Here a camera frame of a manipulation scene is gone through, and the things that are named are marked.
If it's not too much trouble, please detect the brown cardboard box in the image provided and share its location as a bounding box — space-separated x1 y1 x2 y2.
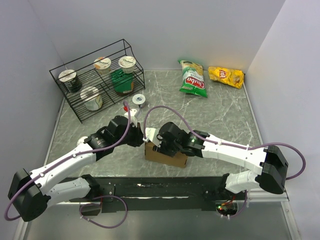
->
144 142 188 168

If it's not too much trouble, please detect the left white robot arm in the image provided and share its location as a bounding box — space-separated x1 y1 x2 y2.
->
8 115 144 222

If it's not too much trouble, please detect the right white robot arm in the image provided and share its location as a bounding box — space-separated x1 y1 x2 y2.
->
145 122 289 200

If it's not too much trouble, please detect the small white yogurt cup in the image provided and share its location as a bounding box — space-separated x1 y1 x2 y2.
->
132 93 146 109

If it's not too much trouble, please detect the dark tin can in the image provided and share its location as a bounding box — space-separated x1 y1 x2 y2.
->
76 136 88 146

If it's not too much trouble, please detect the white cup lower rack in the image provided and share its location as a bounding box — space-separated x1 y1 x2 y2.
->
80 86 103 111

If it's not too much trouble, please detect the green snack bag in rack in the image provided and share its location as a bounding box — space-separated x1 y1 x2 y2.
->
111 69 134 96

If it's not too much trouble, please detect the green Chuba chips bag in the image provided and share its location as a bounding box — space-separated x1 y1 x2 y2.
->
178 60 208 98

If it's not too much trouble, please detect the Chobani yogurt cup on rack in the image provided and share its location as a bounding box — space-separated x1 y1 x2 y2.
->
118 55 137 74

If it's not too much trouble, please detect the orange yogurt cup on rack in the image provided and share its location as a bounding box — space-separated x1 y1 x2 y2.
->
93 57 112 75

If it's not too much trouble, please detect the dark yogurt cup on rack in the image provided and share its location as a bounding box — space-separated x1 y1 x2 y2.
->
58 69 82 93

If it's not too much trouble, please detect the yellow Lays chips bag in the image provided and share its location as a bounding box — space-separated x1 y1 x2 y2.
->
208 66 245 89

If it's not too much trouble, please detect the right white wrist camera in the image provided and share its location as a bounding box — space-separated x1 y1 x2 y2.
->
143 127 162 148

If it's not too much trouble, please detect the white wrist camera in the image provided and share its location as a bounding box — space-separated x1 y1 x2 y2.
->
123 106 142 127
143 127 162 148

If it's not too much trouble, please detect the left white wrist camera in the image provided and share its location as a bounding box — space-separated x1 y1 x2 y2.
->
123 106 142 127

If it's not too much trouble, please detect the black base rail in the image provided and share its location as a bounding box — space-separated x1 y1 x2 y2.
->
68 176 248 213

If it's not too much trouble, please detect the black wire rack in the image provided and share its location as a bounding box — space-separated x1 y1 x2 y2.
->
49 39 145 122

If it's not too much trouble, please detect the aluminium extrusion rail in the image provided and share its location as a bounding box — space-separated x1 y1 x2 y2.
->
247 189 289 202

